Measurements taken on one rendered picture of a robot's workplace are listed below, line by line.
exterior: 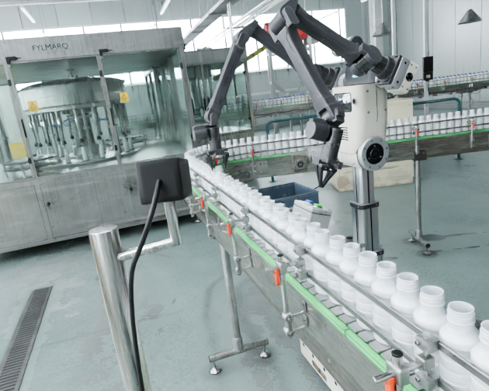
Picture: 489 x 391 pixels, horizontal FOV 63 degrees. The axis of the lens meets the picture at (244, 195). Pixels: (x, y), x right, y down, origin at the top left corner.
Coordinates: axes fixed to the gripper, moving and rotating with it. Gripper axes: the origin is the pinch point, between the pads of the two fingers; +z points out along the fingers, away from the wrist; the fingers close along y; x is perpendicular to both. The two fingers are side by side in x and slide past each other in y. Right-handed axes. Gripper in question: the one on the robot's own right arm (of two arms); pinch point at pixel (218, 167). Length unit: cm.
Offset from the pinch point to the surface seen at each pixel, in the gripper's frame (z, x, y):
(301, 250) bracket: 8, 97, 5
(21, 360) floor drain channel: 120, -85, 130
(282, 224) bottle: 6, 79, 2
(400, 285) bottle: 3, 131, 1
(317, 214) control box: 9, 69, -15
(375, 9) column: -215, -812, -689
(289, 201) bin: 26.2, -8.6, -38.9
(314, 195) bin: 26, -9, -55
